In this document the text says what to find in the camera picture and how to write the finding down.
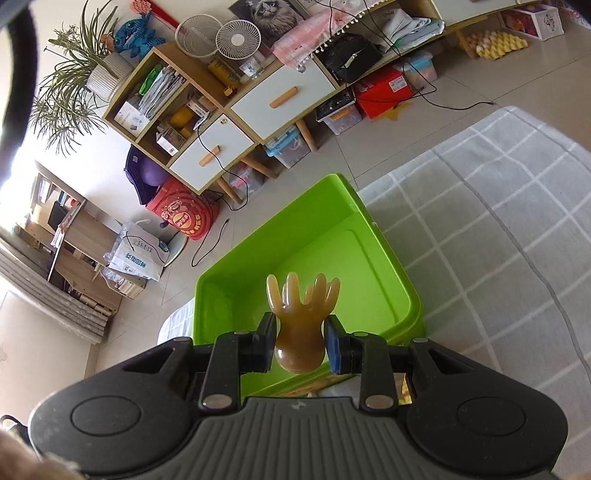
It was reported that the tan rubber hand toy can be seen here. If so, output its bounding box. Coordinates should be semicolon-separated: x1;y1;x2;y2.
266;272;341;374

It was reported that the green plastic storage box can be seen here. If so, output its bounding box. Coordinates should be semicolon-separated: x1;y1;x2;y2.
192;173;425;398

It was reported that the red printed bag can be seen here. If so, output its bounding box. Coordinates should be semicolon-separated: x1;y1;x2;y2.
146;177;219;240

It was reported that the white paper shopping bag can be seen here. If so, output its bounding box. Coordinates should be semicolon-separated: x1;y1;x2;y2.
103;222;170;281

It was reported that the grey checked table cloth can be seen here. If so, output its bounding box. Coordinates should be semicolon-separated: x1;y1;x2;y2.
360;107;590;478

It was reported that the wooden desk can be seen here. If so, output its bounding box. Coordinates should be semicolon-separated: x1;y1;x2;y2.
16;166;146;318

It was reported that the wooden white drawer cabinet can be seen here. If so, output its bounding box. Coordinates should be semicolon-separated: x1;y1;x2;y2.
102;0;523;195

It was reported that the red cardboard box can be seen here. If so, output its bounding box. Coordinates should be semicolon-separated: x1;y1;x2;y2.
355;66;414;119

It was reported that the black bag on shelf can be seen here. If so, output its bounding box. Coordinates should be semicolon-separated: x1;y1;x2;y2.
318;34;383;84

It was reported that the pink checked cloth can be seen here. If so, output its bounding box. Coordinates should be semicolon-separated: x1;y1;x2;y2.
271;4;367;70

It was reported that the white desk fan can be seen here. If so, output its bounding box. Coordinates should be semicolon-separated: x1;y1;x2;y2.
215;19;262;61

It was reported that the potted green plant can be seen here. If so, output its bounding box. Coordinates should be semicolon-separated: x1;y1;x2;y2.
29;1;118;156

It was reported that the blue plush toy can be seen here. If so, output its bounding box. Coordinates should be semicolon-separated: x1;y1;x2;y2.
113;12;166;60

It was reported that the framed cat picture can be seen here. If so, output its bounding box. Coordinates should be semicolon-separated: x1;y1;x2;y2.
229;0;305;48

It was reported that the yellow egg tray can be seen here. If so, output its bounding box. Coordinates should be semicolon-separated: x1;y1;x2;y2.
467;30;529;61

